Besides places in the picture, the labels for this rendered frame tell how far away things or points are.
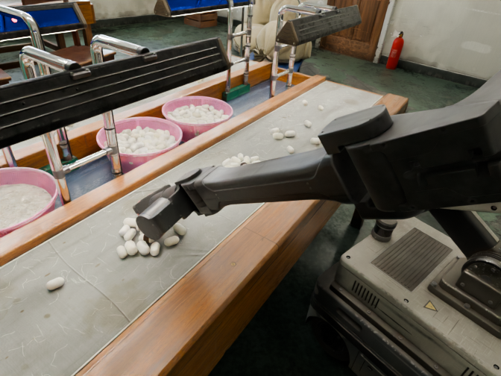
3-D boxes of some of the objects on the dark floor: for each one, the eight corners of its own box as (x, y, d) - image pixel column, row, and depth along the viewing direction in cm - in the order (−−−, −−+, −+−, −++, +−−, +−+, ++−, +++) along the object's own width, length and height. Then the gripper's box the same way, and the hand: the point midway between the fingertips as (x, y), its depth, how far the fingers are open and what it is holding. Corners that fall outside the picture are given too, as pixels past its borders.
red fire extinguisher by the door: (397, 68, 490) (409, 30, 462) (393, 70, 478) (405, 32, 450) (388, 66, 497) (399, 28, 468) (383, 68, 485) (394, 30, 456)
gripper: (165, 227, 69) (130, 239, 79) (198, 202, 76) (162, 217, 87) (146, 198, 68) (113, 214, 78) (182, 175, 75) (147, 193, 85)
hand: (141, 215), depth 82 cm, fingers closed
